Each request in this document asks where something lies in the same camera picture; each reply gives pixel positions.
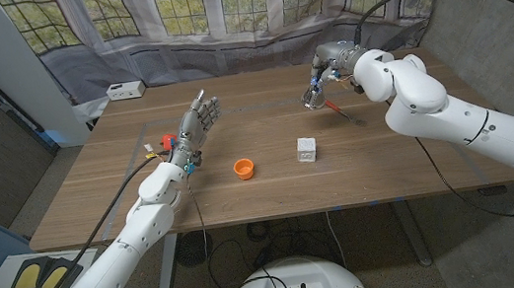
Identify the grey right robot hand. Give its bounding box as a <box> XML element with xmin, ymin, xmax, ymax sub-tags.
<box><xmin>306</xmin><ymin>36</ymin><xmax>375</xmax><ymax>96</ymax></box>

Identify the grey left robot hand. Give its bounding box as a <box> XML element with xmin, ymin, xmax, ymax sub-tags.
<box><xmin>159</xmin><ymin>87</ymin><xmax>230</xmax><ymax>173</ymax></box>

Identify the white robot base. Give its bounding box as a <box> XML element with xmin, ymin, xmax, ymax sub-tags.
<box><xmin>222</xmin><ymin>248</ymin><xmax>370</xmax><ymax>288</ymax></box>

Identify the orange cup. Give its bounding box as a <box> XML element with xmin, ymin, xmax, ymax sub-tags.
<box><xmin>231</xmin><ymin>156</ymin><xmax>257</xmax><ymax>182</ymax></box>

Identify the white cube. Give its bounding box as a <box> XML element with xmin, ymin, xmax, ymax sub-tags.
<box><xmin>294</xmin><ymin>135</ymin><xmax>320</xmax><ymax>165</ymax></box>

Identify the red toy tomato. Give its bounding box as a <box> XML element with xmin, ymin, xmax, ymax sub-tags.
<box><xmin>159</xmin><ymin>132</ymin><xmax>179</xmax><ymax>152</ymax></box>

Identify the white power strip box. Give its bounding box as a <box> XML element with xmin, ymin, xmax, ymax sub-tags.
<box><xmin>105</xmin><ymin>79</ymin><xmax>148</xmax><ymax>103</ymax></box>

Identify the printed window backdrop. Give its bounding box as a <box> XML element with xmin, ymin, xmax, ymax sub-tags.
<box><xmin>0</xmin><ymin>0</ymin><xmax>475</xmax><ymax>115</ymax></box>

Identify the round black fan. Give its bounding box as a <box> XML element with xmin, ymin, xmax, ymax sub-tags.
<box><xmin>173</xmin><ymin>229</ymin><xmax>217</xmax><ymax>270</ymax></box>

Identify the white table leg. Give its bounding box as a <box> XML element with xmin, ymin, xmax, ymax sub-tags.
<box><xmin>149</xmin><ymin>232</ymin><xmax>186</xmax><ymax>288</ymax></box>

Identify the grey table leg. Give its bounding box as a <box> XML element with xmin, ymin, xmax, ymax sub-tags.
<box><xmin>390</xmin><ymin>197</ymin><xmax>434</xmax><ymax>270</ymax></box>

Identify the white pillar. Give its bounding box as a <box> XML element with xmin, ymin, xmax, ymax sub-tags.
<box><xmin>0</xmin><ymin>0</ymin><xmax>92</xmax><ymax>157</ymax></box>

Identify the yellow black foot pedal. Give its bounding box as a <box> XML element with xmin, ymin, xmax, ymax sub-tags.
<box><xmin>35</xmin><ymin>254</ymin><xmax>87</xmax><ymax>288</ymax></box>
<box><xmin>7</xmin><ymin>254</ymin><xmax>57</xmax><ymax>288</ymax></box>

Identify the fork with red handle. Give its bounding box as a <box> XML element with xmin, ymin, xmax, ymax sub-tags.
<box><xmin>323</xmin><ymin>94</ymin><xmax>369</xmax><ymax>133</ymax></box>

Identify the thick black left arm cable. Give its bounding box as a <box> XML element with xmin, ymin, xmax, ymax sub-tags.
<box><xmin>23</xmin><ymin>148</ymin><xmax>191</xmax><ymax>288</ymax></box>

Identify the black floor cable bundle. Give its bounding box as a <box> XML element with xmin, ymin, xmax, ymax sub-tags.
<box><xmin>202</xmin><ymin>210</ymin><xmax>344</xmax><ymax>288</ymax></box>

